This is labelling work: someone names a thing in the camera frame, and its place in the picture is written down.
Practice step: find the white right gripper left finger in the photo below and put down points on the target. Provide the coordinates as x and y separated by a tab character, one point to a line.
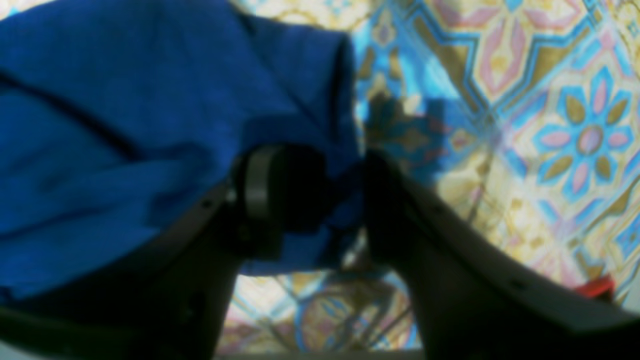
168	299

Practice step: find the patterned tile tablecloth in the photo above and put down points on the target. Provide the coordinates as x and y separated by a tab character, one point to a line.
521	115

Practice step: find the blue long-sleeve T-shirt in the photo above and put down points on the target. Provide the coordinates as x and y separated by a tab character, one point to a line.
117	115

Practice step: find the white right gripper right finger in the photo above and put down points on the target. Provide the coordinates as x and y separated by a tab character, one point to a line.
470	300

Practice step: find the red-black clamp upper left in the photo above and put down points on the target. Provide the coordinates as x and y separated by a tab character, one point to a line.
600	289

